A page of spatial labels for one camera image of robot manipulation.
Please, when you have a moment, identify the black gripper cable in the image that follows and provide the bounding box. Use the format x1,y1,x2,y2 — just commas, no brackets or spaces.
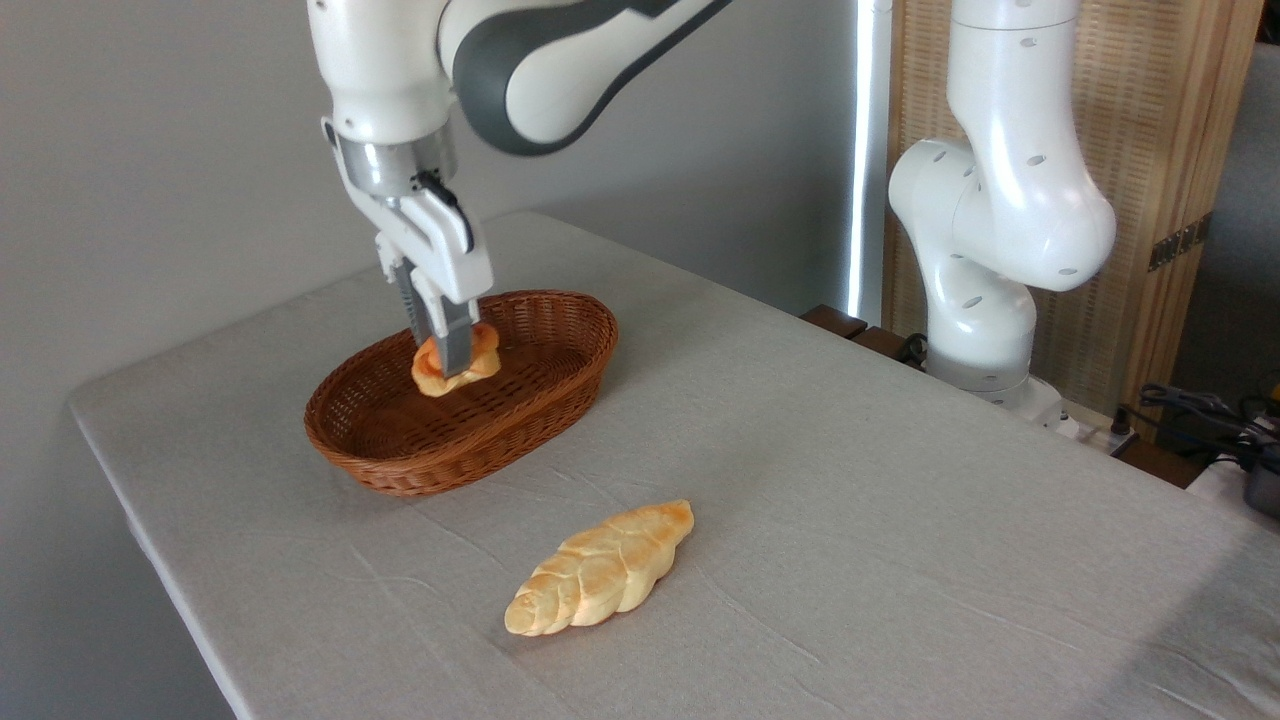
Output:
411,170,477,254

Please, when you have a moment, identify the wooden bamboo folding screen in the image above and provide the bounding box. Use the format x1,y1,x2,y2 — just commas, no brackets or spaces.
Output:
883,0,1266,441

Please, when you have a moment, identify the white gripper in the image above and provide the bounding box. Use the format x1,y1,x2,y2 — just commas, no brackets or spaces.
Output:
321,117,494,380

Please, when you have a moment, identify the orange bread roll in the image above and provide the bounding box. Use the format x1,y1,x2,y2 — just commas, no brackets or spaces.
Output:
411,322,502,399

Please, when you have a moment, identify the brown wicker basket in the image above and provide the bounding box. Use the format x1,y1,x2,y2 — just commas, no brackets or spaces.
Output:
303,290,619,498

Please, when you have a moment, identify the metal screen hinge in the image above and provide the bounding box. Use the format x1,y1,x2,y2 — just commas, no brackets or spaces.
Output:
1148,212,1213,273

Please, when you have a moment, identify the black cable bundle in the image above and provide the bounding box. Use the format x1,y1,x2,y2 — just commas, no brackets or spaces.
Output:
1115,382,1280,473

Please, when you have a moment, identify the pale braided bread loaf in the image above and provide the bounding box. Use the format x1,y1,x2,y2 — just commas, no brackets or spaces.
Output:
504,500,695,637

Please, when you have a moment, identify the grey tablecloth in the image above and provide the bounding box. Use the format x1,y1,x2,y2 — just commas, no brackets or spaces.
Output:
68,210,1280,720

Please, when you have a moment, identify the white vertical post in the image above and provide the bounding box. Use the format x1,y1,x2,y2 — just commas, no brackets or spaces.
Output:
845,0,894,327

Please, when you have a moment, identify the white power strip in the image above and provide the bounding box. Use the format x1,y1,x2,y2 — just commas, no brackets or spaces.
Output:
1058,400,1141,457

